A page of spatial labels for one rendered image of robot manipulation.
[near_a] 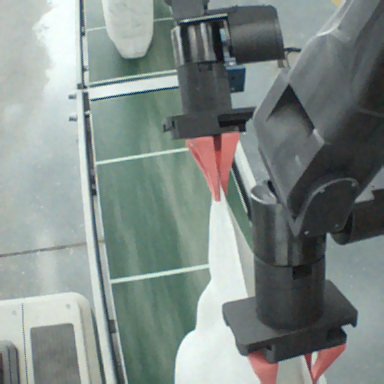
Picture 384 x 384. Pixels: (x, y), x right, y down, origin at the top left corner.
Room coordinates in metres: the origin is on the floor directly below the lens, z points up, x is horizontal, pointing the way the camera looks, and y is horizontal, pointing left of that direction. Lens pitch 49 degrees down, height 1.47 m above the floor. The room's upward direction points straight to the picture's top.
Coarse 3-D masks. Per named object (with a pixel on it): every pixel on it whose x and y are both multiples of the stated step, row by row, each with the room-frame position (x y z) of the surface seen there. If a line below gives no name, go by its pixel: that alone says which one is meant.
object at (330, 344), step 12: (312, 336) 0.16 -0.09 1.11; (324, 336) 0.16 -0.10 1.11; (336, 336) 0.16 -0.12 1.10; (264, 348) 0.15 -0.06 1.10; (276, 348) 0.15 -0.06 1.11; (288, 348) 0.15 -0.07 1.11; (300, 348) 0.15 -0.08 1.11; (312, 348) 0.15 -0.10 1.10; (324, 348) 0.15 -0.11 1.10; (336, 348) 0.15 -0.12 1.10; (276, 360) 0.14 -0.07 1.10; (324, 360) 0.15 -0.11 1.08; (312, 372) 0.15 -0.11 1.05
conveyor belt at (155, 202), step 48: (144, 96) 1.38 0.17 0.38; (96, 144) 1.14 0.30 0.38; (144, 144) 1.13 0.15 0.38; (144, 192) 0.94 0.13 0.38; (192, 192) 0.94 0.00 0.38; (144, 240) 0.77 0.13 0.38; (192, 240) 0.77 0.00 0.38; (144, 288) 0.63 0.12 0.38; (192, 288) 0.63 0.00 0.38; (144, 336) 0.49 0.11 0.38
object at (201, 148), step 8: (232, 120) 0.44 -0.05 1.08; (240, 120) 0.44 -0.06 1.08; (240, 128) 0.44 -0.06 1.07; (208, 136) 0.43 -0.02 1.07; (192, 144) 0.40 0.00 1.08; (200, 144) 0.39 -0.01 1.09; (208, 144) 0.39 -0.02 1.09; (192, 152) 0.42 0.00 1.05; (200, 152) 0.39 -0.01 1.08; (208, 152) 0.39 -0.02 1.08; (200, 160) 0.41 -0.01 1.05; (208, 160) 0.38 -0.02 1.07; (200, 168) 0.41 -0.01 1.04; (208, 168) 0.38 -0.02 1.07; (208, 176) 0.39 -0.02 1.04; (216, 176) 0.38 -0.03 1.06; (208, 184) 0.39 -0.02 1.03; (216, 184) 0.37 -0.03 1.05; (216, 192) 0.37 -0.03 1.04; (216, 200) 0.36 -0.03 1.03
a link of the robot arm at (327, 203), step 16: (272, 176) 0.23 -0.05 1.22; (336, 176) 0.19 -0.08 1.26; (352, 176) 0.19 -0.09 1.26; (320, 192) 0.18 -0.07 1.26; (336, 192) 0.18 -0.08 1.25; (352, 192) 0.19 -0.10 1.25; (368, 192) 0.22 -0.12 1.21; (304, 208) 0.18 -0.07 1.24; (320, 208) 0.18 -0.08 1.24; (336, 208) 0.19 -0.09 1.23; (352, 208) 0.21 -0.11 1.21; (368, 208) 0.22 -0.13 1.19; (304, 224) 0.18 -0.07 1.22; (320, 224) 0.19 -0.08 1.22; (336, 224) 0.19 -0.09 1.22; (352, 224) 0.21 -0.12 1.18; (368, 224) 0.21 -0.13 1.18; (336, 240) 0.22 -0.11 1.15; (352, 240) 0.21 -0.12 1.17
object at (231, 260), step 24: (216, 216) 0.38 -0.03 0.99; (216, 240) 0.37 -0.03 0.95; (240, 240) 0.31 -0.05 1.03; (216, 264) 0.36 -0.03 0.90; (240, 264) 0.30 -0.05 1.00; (216, 288) 0.35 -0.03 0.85; (240, 288) 0.25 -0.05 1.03; (216, 312) 0.32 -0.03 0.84; (192, 336) 0.30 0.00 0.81; (216, 336) 0.28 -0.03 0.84; (192, 360) 0.26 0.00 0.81; (216, 360) 0.25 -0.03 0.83; (240, 360) 0.21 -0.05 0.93; (288, 360) 0.18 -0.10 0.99
